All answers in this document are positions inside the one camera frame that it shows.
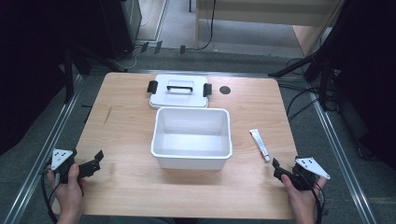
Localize black floor cables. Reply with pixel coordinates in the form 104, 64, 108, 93
285, 57, 340, 123

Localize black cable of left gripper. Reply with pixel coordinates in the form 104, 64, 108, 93
40, 169, 64, 224

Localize dark cabinet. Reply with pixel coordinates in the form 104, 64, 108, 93
98, 0, 143, 62

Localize white ointment tube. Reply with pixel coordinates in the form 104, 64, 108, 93
248, 128, 271, 163

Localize person's left hand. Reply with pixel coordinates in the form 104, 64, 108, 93
47, 163, 86, 224

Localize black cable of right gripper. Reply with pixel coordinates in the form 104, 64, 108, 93
292, 167, 327, 224

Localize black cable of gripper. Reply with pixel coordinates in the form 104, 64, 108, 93
40, 169, 64, 224
292, 167, 327, 224

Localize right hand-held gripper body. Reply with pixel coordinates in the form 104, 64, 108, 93
273, 156, 332, 191

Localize black tripod stand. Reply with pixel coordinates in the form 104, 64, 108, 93
61, 40, 129, 105
267, 46, 340, 112

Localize white box lid black handle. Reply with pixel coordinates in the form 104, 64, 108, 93
147, 74, 213, 109

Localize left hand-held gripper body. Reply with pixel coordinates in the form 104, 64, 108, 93
43, 147, 102, 185

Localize white plastic storage box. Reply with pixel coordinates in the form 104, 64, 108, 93
149, 106, 233, 171

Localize white floor cable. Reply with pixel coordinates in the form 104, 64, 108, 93
119, 45, 145, 71

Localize person's right hand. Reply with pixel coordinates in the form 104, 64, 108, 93
280, 173, 328, 224

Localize wooden furniture frame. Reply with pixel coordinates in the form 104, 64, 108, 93
194, 0, 346, 58

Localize black hanging cable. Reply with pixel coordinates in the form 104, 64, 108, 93
199, 0, 218, 51

